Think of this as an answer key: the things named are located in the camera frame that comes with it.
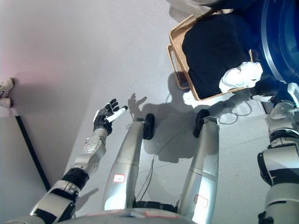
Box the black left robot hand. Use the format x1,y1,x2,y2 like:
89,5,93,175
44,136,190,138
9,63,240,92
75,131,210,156
93,98,128,136

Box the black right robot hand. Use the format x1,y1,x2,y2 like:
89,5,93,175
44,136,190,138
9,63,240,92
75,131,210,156
251,79,285,104

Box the white garment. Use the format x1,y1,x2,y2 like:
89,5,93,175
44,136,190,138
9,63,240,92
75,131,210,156
219,61,263,92

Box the grey front-load washing machine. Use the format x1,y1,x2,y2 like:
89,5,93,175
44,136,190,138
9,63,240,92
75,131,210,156
233,0,299,115

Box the tan wicker laundry basket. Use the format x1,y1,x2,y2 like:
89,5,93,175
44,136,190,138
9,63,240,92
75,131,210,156
166,8,258,102

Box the silver left robot leg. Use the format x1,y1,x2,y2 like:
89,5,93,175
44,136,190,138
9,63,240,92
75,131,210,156
102,113,156,210

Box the silver robot leg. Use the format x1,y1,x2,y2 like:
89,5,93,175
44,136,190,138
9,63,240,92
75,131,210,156
102,113,156,210
177,109,221,217

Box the black garment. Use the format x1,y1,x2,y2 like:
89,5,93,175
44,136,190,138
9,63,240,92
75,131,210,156
181,13,252,99

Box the robot legs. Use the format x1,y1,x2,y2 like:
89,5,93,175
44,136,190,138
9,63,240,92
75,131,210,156
126,93,252,202

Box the white sneaker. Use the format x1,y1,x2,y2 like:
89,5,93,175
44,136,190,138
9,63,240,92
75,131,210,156
0,97,13,108
0,77,15,98

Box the silver right robot leg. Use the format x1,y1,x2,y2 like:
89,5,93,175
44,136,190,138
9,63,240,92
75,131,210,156
177,109,221,217

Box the grey robot torso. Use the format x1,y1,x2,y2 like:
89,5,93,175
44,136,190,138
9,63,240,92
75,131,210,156
67,208,196,224

